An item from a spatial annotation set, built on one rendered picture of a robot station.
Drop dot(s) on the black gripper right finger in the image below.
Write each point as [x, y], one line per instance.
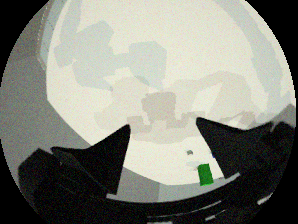
[229, 145]

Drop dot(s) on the green block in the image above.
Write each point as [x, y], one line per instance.
[204, 168]
[206, 179]

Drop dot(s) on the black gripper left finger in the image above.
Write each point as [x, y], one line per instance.
[103, 161]

